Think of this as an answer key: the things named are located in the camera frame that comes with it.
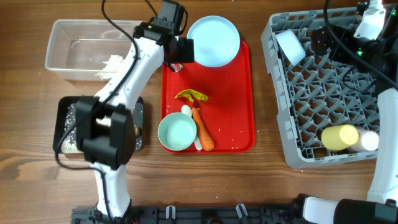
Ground red snack wrapper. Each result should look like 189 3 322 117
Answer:
168 63 183 73

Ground light blue plate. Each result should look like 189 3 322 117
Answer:
187 16 241 68

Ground yellow sauce packet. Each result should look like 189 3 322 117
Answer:
175 89 208 103

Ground light blue bowl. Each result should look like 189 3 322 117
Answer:
275 30 305 66

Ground white tissue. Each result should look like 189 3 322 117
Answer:
95 55 124 80

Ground mint green rice bowl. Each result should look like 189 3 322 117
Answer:
157 113 197 151

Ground brown shiitake mushroom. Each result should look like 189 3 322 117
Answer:
134 125 142 138

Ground yellow plastic cup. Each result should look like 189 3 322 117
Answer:
321 124 359 151

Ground pink plastic cup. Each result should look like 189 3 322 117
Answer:
348 128 379 152

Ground white rice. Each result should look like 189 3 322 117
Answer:
61 102 144 154

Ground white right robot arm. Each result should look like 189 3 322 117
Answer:
289 20 397 223

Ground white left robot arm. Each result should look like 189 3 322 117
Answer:
75 19 194 223

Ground grey dishwasher rack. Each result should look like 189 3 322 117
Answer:
261 10 379 169

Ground black waste tray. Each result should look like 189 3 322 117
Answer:
53 96 144 156

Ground white plastic spoon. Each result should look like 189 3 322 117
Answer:
181 105 203 151

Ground red serving tray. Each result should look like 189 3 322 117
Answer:
160 42 255 154

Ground orange carrot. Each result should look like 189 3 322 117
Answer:
192 108 215 151

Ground clear plastic storage bin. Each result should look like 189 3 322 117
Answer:
45 19 132 81

